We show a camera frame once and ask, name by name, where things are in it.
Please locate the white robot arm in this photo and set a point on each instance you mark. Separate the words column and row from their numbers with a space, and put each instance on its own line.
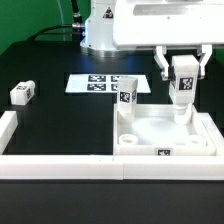
column 99, row 31

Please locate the white marker base plate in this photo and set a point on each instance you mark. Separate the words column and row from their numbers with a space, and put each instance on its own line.
column 93, row 83

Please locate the white square table top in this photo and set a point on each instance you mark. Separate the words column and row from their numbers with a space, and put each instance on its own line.
column 154, row 133

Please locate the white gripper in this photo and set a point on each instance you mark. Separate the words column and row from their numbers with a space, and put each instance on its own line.
column 160, row 23

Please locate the white U-shaped obstacle fence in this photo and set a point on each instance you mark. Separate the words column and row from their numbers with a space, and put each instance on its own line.
column 108, row 167

